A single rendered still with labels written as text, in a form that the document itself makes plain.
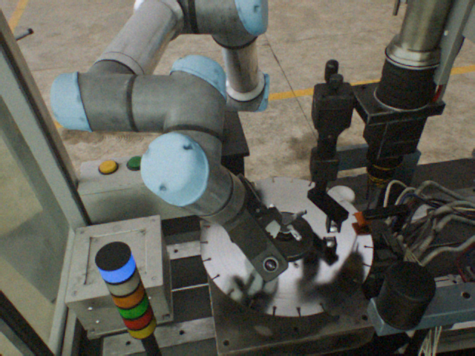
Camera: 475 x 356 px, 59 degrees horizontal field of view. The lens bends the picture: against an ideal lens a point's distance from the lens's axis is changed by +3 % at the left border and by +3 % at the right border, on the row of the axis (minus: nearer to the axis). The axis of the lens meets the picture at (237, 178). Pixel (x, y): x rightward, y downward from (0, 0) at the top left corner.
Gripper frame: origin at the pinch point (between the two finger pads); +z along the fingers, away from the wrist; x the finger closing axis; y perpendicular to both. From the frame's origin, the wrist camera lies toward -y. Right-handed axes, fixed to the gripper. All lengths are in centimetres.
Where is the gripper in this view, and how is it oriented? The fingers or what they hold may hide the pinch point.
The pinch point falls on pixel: (272, 236)
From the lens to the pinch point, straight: 76.0
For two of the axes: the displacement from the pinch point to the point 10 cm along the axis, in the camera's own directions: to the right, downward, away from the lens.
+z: 3.8, 3.2, 8.7
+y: -4.8, -7.3, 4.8
